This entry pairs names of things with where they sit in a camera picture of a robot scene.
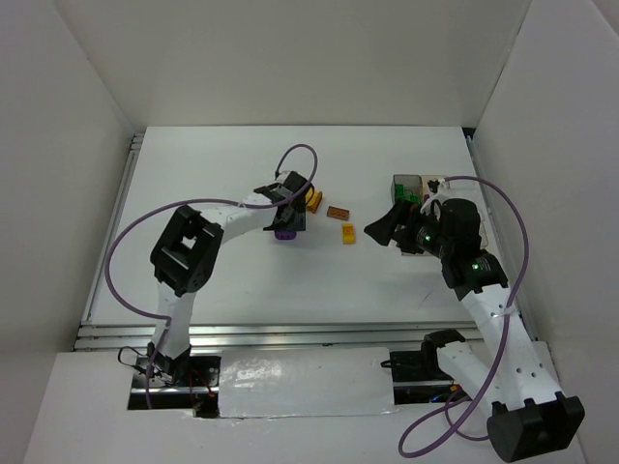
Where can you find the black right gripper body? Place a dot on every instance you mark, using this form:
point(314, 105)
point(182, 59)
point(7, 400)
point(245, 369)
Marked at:
point(402, 230)

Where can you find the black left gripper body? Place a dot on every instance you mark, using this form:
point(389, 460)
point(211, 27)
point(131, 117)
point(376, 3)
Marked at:
point(288, 218)

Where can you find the purple round lego brick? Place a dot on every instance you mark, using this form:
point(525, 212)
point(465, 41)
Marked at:
point(285, 235)

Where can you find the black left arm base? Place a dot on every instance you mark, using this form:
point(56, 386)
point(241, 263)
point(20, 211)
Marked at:
point(202, 371)

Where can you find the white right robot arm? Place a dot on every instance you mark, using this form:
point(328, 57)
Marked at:
point(527, 413)

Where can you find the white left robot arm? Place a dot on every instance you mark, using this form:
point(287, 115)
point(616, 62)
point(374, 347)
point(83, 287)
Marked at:
point(185, 256)

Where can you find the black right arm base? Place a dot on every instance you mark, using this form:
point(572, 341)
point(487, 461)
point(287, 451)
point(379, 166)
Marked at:
point(409, 367)

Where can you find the brown flat lego plate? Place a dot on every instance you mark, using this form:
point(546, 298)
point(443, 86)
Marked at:
point(315, 202)

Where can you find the yellow round lego brick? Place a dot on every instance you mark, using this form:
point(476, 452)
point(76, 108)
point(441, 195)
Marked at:
point(309, 195)

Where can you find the yellow curved lego brick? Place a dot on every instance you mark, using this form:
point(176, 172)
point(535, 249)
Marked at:
point(348, 234)

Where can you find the brown flat lego brick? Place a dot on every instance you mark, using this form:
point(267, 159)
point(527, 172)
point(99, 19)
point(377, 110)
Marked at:
point(338, 213)

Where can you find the clear transparent bin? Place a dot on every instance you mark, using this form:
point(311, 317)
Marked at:
point(459, 229)

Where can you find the white foil board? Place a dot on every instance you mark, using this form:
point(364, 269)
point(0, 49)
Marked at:
point(325, 382)

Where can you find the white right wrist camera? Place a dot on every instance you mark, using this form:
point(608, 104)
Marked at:
point(441, 192)

